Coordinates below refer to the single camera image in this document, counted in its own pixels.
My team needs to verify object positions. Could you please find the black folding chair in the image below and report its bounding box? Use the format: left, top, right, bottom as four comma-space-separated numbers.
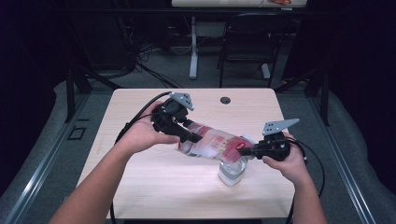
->
218, 12, 292, 89

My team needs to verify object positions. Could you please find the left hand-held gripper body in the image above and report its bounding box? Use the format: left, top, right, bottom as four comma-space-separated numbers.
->
151, 91, 196, 135

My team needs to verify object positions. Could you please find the person's right hand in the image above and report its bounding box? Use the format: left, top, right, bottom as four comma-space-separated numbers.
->
262, 132, 308, 185

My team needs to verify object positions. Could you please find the person's left hand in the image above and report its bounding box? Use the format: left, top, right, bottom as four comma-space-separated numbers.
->
119, 100, 181, 154

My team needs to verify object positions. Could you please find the aluminium floor rail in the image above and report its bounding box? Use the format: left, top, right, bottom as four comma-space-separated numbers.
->
3, 92, 92, 224
307, 95, 378, 224

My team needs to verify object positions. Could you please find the translucent plastic container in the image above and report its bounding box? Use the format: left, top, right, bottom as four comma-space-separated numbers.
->
217, 156, 249, 188

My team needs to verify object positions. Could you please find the white desk leg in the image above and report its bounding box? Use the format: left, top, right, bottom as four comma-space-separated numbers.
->
189, 16, 200, 80

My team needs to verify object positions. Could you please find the red and white refill pouch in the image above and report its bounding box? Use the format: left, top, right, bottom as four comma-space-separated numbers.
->
177, 120, 257, 164

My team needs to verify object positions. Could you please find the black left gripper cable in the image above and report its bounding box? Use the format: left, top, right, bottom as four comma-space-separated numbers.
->
108, 91, 173, 224

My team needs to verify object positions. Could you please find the pale wooden desk top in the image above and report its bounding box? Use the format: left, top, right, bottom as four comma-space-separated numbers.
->
171, 0, 308, 8

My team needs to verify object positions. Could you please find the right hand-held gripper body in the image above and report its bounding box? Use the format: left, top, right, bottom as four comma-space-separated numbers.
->
258, 118, 301, 162

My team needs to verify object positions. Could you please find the black metal stand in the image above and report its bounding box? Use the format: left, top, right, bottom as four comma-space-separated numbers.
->
274, 65, 332, 127
64, 65, 123, 124

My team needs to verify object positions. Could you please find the grey box under desk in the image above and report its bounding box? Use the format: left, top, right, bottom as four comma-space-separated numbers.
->
195, 21, 229, 38

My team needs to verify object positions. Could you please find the bundle of floor cables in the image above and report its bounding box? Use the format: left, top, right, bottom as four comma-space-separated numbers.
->
117, 17, 185, 90

